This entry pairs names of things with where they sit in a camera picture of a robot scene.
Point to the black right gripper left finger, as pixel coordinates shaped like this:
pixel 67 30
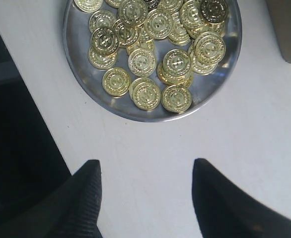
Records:
pixel 71 211

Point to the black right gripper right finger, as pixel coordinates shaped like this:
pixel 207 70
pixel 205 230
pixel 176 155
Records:
pixel 223 210

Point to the brown cardboard slotted box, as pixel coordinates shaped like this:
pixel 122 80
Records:
pixel 280 14

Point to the gold coin front left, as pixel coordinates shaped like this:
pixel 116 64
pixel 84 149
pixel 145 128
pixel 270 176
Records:
pixel 176 98

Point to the round steel plate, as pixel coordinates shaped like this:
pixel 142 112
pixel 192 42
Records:
pixel 76 38

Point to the gold coin front right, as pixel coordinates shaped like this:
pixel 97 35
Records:
pixel 116 81

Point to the gold coin front middle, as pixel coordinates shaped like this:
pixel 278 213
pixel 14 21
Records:
pixel 146 95

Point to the gold coin left edge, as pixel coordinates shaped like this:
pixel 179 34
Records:
pixel 209 48

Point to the gold coin edge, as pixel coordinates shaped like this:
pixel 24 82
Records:
pixel 209 48
pixel 104 41

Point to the gold coin right edge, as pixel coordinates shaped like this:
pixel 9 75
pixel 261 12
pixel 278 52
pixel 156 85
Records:
pixel 104 41

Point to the gold coin plate centre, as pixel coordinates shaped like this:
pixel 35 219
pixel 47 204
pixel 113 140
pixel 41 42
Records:
pixel 158 24

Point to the dark shaded gold coin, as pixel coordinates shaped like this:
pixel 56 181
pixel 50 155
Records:
pixel 214 11

